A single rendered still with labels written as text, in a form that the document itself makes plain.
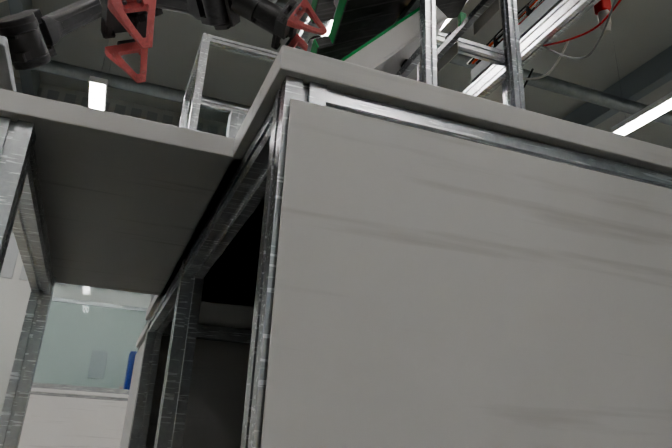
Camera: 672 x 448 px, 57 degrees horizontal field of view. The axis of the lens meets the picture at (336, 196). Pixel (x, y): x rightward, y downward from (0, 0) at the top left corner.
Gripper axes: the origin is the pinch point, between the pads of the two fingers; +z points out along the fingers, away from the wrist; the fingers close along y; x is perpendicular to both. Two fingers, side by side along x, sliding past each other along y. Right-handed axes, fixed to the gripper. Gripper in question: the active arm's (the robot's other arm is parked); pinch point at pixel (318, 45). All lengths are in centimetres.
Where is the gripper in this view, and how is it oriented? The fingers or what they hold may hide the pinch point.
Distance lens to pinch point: 132.5
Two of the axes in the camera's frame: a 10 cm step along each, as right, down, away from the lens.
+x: -4.7, 7.8, -4.1
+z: 8.6, 5.1, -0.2
